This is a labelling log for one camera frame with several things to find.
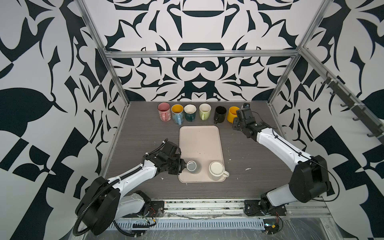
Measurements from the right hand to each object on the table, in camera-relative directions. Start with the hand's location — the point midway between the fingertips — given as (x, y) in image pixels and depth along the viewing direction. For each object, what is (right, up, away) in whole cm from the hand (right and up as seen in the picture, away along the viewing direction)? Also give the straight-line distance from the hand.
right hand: (239, 120), depth 87 cm
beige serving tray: (-21, -15, +10) cm, 28 cm away
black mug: (-8, +3, +17) cm, 19 cm away
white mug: (-14, -26, -7) cm, 30 cm away
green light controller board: (+10, -49, -15) cm, 53 cm away
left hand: (-28, -21, -4) cm, 35 cm away
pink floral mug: (-45, +5, +15) cm, 48 cm away
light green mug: (-18, +6, +15) cm, 24 cm away
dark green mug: (-28, +6, +19) cm, 34 cm away
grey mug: (-26, -23, -9) cm, 36 cm away
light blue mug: (-36, +4, +13) cm, 39 cm away
